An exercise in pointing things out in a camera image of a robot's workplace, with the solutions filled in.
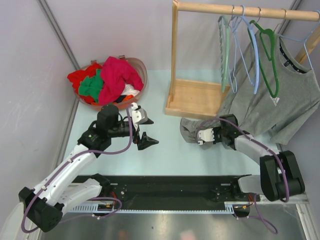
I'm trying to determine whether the grey t shirt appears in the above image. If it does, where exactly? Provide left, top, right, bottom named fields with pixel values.
left=179, top=32, right=320, bottom=151

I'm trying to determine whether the light blue wire hanger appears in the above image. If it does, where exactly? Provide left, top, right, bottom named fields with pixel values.
left=282, top=24, right=320, bottom=69

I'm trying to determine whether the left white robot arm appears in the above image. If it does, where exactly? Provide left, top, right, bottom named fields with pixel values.
left=18, top=103, right=159, bottom=234

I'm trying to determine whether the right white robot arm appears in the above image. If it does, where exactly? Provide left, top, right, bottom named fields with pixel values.
left=212, top=114, right=305, bottom=202

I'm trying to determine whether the light blue plastic hanger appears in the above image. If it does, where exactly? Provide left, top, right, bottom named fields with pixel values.
left=232, top=5, right=260, bottom=95

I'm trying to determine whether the dark green velvet hanger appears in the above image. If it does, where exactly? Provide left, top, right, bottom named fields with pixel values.
left=249, top=20, right=279, bottom=98

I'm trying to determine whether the blue wavy hanger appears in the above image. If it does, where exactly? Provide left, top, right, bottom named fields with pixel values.
left=226, top=6, right=241, bottom=93

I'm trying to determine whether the light green plastic hanger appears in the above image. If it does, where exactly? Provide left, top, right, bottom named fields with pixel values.
left=218, top=15, right=231, bottom=93

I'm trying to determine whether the white garment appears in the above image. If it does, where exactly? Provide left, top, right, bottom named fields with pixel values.
left=121, top=84, right=140, bottom=97

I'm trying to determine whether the wooden clothes rack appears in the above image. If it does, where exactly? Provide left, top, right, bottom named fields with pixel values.
left=165, top=0, right=320, bottom=119

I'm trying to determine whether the transparent pink laundry basket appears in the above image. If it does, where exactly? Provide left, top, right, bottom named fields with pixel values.
left=73, top=55, right=148, bottom=111

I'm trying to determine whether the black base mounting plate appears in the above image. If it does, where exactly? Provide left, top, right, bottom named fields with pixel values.
left=72, top=174, right=262, bottom=218

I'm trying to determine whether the magenta garment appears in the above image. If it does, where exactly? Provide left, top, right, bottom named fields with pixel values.
left=98, top=56, right=144, bottom=105

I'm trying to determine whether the red garment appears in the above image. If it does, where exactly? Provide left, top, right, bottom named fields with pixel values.
left=67, top=62, right=102, bottom=105

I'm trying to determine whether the green garment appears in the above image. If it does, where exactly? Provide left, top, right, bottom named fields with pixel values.
left=78, top=68, right=104, bottom=103

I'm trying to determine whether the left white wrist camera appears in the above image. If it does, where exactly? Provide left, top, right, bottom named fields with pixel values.
left=129, top=102, right=149, bottom=131

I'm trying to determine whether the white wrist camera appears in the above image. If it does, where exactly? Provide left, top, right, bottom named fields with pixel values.
left=196, top=128, right=216, bottom=145
left=129, top=102, right=149, bottom=131

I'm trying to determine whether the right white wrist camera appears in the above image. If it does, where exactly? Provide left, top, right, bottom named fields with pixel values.
left=196, top=128, right=216, bottom=145

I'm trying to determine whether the light blue slotted cable duct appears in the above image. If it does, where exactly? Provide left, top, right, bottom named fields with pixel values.
left=68, top=200, right=234, bottom=214

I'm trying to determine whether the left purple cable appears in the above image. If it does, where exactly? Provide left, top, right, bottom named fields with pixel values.
left=21, top=104, right=134, bottom=235

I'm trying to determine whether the aluminium rail frame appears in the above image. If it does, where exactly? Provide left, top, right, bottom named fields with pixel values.
left=26, top=181, right=320, bottom=240

